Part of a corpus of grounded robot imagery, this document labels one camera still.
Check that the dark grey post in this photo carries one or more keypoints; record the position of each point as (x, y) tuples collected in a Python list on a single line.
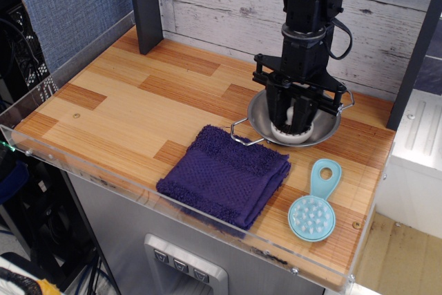
[(420, 48), (148, 24)]

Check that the clear acrylic table guard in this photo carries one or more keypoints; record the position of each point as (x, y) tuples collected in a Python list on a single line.
[(124, 121)]

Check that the silver dispenser button panel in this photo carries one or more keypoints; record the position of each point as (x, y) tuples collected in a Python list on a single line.
[(178, 271)]

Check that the dark grey left post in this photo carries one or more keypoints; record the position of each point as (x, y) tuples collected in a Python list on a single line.
[(148, 24)]

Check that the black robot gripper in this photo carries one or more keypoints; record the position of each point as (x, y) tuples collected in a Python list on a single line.
[(300, 73)]

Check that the purple folded towel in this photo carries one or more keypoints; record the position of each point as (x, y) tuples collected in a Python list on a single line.
[(224, 178)]

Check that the dark grey right post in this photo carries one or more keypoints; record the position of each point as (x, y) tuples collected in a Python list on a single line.
[(420, 48)]

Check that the white ribbed side unit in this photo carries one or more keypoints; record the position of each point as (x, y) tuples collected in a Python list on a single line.
[(410, 189)]

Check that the light blue scrub brush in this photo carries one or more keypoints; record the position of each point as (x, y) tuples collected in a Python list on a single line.
[(311, 217)]

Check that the black crate with cables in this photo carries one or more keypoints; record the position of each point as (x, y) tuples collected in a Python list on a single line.
[(22, 62)]

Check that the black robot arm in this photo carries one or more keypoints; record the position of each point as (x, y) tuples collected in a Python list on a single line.
[(312, 17)]

